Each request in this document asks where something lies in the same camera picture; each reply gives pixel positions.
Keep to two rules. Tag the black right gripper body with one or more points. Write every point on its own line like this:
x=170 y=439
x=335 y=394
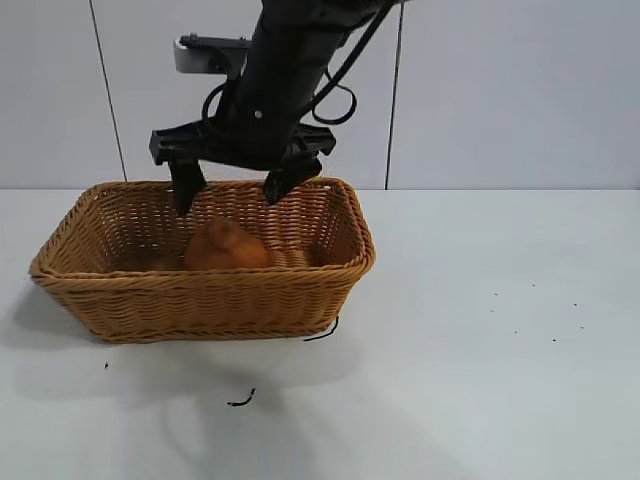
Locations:
x=255 y=140

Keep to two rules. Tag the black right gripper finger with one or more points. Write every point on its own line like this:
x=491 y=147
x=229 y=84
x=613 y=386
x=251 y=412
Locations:
x=186 y=182
x=287 y=179

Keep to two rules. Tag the brown bread roll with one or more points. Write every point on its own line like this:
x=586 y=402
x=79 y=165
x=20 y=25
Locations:
x=227 y=250

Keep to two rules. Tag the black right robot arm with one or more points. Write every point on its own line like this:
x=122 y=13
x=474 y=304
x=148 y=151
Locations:
x=295 y=40

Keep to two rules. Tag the woven wicker basket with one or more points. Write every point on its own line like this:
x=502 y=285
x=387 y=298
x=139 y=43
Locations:
x=200 y=305

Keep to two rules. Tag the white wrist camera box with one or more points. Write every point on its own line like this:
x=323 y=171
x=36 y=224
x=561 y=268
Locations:
x=200 y=55

